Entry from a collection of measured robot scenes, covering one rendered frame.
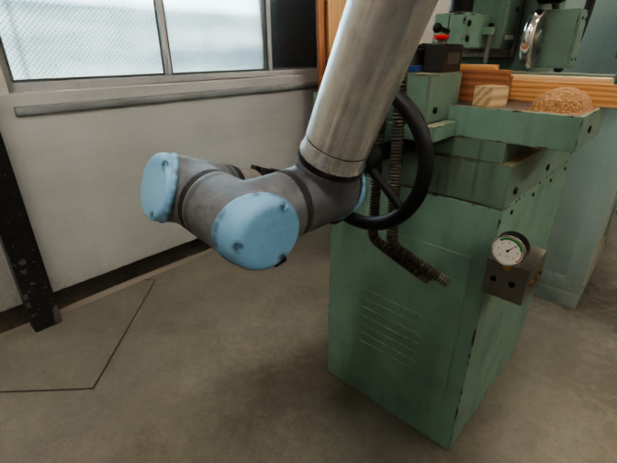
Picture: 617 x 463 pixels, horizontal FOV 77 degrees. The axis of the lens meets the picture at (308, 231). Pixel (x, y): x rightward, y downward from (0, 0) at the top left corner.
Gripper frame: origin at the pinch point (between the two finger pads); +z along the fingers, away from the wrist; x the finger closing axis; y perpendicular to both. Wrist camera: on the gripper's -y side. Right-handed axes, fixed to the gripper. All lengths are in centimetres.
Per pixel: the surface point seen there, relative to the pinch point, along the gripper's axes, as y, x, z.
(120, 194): -22, 122, 15
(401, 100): 23.0, -12.2, -3.1
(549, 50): 47, -20, 42
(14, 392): -83, 85, -25
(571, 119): 26.6, -33.4, 15.5
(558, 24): 52, -21, 40
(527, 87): 35, -21, 29
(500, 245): 3.1, -28.8, 17.5
